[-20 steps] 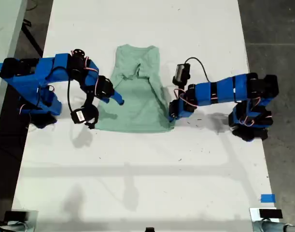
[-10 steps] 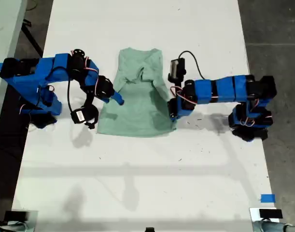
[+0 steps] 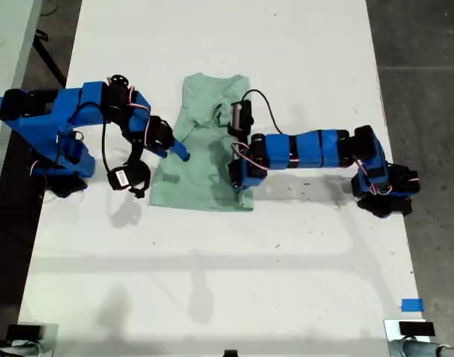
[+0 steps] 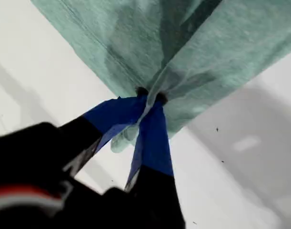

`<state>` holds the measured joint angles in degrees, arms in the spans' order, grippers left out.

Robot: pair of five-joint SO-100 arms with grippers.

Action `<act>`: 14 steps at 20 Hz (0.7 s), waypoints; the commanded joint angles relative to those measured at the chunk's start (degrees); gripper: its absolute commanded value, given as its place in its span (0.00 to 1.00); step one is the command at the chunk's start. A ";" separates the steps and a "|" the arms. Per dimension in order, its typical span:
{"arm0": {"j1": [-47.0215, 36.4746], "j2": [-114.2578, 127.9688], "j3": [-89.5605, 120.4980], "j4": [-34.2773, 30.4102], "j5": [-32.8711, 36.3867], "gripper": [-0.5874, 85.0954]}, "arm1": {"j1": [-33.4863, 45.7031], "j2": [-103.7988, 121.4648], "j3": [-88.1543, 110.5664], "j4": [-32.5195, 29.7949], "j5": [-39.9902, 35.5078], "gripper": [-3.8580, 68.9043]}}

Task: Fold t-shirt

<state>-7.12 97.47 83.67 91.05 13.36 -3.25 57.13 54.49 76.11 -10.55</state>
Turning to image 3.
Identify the small black box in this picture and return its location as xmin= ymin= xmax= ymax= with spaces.
xmin=6 ymin=324 xmax=44 ymax=340
xmin=398 ymin=321 xmax=435 ymax=338

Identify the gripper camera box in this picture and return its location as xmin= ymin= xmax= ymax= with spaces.
xmin=106 ymin=163 xmax=152 ymax=191
xmin=226 ymin=100 xmax=255 ymax=137

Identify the camera black cable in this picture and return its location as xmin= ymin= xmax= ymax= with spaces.
xmin=243 ymin=89 xmax=289 ymax=135
xmin=100 ymin=118 xmax=114 ymax=176

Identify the pale side table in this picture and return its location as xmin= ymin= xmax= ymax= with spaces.
xmin=0 ymin=0 xmax=44 ymax=220

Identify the pale green T-shirt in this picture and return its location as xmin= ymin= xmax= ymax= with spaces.
xmin=149 ymin=73 xmax=256 ymax=212

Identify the black stand leg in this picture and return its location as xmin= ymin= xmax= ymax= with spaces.
xmin=32 ymin=31 xmax=68 ymax=86

